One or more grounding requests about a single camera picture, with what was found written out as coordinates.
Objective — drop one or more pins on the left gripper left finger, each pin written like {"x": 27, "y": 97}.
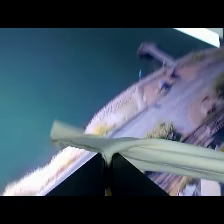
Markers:
{"x": 87, "y": 180}

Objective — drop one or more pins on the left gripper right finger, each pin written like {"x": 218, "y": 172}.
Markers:
{"x": 131, "y": 181}

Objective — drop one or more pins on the cream garment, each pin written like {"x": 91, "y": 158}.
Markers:
{"x": 160, "y": 154}

